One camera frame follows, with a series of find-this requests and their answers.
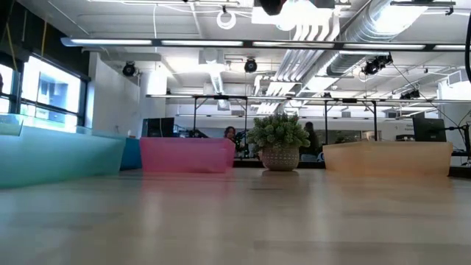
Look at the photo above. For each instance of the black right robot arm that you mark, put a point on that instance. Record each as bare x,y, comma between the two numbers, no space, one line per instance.
469,51

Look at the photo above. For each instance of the black round spot lamp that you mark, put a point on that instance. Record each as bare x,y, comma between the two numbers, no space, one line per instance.
250,65
129,68

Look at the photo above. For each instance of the black track light cluster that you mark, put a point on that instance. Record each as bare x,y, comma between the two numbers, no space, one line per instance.
410,95
375,65

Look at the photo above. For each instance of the potted green succulent plant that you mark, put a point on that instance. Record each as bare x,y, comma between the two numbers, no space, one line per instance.
277,136

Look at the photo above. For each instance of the person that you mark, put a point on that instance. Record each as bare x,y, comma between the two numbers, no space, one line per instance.
312,140
230,132

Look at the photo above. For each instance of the long linear ceiling light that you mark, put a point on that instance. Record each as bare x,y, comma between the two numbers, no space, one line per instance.
110,41

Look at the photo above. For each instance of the black computer monitor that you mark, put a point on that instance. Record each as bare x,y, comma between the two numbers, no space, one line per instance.
428,129
158,128

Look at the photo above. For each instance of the pink plastic bin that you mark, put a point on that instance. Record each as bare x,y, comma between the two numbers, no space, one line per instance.
184,154

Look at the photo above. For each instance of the orange plastic bin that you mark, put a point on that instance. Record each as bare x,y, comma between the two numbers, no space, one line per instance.
386,158

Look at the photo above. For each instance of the blue plastic bin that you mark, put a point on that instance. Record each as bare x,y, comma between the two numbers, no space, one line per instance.
130,154

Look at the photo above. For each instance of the large office window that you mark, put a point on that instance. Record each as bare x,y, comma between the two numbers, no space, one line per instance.
51,88

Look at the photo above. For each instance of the teal plastic bin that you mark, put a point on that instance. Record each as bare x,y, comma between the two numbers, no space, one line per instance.
55,158

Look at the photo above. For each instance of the silver ventilation duct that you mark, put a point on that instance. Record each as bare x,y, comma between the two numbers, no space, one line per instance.
368,33

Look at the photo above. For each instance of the black background rig frame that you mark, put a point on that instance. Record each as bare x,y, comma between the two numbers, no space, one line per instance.
221,97

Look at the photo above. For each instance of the black aluminium rig frame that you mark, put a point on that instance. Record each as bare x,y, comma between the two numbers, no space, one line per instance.
311,164

